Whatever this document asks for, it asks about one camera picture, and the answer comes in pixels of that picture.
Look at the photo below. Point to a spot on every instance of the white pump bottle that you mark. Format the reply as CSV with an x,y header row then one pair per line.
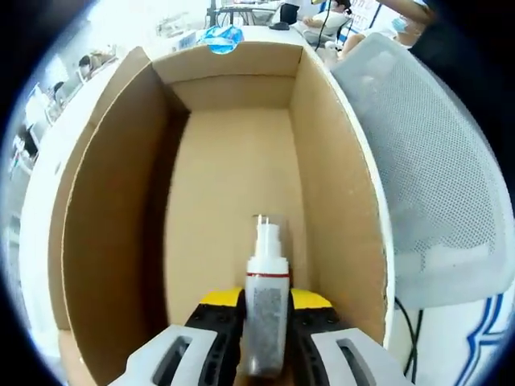
x,y
267,313

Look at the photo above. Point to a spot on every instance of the grey mesh office chair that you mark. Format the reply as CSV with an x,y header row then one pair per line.
x,y
422,161

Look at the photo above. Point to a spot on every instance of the blue wet wipes pack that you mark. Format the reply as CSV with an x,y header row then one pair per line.
x,y
221,38

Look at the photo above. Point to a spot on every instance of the small white printed carton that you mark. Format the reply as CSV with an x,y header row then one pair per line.
x,y
185,42

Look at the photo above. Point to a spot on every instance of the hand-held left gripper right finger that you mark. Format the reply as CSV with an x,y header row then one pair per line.
x,y
310,333

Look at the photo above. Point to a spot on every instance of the small black object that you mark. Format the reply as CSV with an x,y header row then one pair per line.
x,y
278,27

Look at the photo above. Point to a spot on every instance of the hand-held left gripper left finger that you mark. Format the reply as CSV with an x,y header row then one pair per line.
x,y
217,333

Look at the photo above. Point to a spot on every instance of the brown cardboard shoe box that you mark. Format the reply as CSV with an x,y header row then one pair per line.
x,y
241,169

